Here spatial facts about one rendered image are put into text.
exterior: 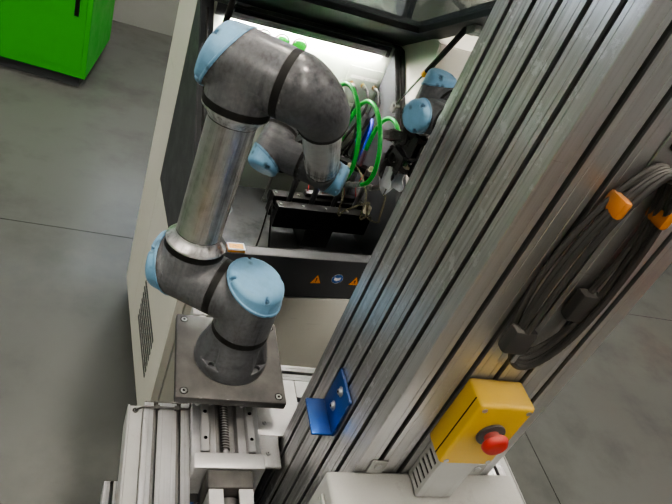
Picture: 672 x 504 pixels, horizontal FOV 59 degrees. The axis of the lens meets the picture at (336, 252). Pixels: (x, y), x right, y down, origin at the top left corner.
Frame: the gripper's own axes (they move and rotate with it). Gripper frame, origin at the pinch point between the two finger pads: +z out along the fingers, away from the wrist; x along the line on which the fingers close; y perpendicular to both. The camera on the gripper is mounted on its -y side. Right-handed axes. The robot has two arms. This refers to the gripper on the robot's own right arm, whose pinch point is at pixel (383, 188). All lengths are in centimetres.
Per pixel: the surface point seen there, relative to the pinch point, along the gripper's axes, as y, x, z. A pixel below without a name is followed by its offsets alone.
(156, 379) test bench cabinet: -3, -47, 84
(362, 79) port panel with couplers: -56, 12, -8
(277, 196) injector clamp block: -30.1, -15.7, 26.5
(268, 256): -3.0, -24.4, 29.5
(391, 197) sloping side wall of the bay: -21.4, 19.0, 16.0
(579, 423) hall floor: 1, 174, 124
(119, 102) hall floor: -271, -40, 125
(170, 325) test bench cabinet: -3, -47, 59
